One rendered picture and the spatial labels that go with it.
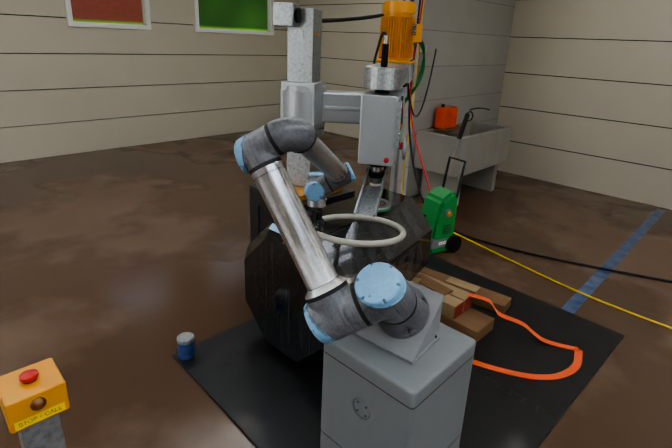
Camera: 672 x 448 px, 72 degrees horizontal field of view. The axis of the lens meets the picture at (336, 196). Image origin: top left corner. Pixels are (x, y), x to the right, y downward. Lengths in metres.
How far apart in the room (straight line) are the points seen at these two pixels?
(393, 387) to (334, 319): 0.28
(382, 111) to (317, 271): 1.45
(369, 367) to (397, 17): 2.42
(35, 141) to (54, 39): 1.50
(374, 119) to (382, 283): 1.48
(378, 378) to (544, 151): 6.13
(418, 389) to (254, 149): 0.91
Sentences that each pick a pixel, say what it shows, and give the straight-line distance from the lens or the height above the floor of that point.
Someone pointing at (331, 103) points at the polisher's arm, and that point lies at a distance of 3.40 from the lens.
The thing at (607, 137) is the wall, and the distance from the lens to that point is 7.17.
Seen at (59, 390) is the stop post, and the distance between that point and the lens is 1.32.
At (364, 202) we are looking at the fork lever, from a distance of 2.71.
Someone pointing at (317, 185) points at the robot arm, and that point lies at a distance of 2.01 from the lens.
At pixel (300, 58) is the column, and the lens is 3.38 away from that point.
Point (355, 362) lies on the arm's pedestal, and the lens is 1.66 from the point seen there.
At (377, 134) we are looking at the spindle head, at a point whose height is 1.33.
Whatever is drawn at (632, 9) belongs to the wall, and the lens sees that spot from 7.11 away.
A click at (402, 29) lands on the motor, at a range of 3.38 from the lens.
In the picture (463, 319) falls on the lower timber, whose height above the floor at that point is 0.10.
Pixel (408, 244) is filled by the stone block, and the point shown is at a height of 0.66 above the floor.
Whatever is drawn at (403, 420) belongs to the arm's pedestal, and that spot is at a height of 0.73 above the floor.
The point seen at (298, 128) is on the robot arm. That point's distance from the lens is 1.52.
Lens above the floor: 1.86
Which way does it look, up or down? 19 degrees down
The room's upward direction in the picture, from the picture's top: 2 degrees clockwise
